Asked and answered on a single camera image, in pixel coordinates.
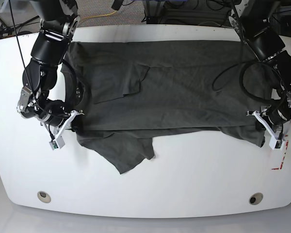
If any left table cable grommet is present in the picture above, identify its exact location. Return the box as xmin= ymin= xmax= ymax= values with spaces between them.
xmin=37 ymin=191 xmax=51 ymax=203

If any dark grey T-shirt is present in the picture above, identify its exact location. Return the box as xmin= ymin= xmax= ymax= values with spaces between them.
xmin=62 ymin=40 xmax=265 ymax=173

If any table cable grommet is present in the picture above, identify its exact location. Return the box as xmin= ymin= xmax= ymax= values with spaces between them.
xmin=249 ymin=193 xmax=263 ymax=205
xmin=37 ymin=191 xmax=51 ymax=203

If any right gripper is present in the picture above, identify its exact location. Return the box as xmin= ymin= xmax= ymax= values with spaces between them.
xmin=41 ymin=110 xmax=81 ymax=133

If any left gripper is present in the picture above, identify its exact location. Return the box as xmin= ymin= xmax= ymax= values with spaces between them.
xmin=254 ymin=106 xmax=291 ymax=138

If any right table cable grommet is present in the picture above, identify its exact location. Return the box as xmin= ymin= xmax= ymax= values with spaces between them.
xmin=249 ymin=193 xmax=263 ymax=205

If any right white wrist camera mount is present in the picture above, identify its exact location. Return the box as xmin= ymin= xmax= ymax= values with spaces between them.
xmin=44 ymin=110 xmax=84 ymax=150

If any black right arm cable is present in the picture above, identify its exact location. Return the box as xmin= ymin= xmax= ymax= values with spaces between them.
xmin=60 ymin=60 xmax=80 ymax=112

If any yellow cable on floor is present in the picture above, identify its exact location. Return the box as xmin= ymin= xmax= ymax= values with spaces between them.
xmin=81 ymin=9 xmax=117 ymax=24

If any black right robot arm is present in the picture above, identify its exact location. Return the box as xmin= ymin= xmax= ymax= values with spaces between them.
xmin=17 ymin=0 xmax=85 ymax=127

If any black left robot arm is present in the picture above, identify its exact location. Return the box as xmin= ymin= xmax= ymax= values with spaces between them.
xmin=229 ymin=0 xmax=291 ymax=128

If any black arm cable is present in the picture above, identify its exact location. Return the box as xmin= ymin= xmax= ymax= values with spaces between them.
xmin=60 ymin=60 xmax=80 ymax=112
xmin=212 ymin=0 xmax=282 ymax=102

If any black tripod stand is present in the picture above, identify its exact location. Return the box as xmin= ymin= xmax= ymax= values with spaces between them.
xmin=0 ymin=16 xmax=40 ymax=39

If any red tape rectangle marking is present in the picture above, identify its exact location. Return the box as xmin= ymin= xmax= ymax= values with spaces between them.
xmin=272 ymin=140 xmax=289 ymax=170

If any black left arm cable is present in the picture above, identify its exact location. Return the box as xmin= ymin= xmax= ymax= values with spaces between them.
xmin=212 ymin=0 xmax=282 ymax=102

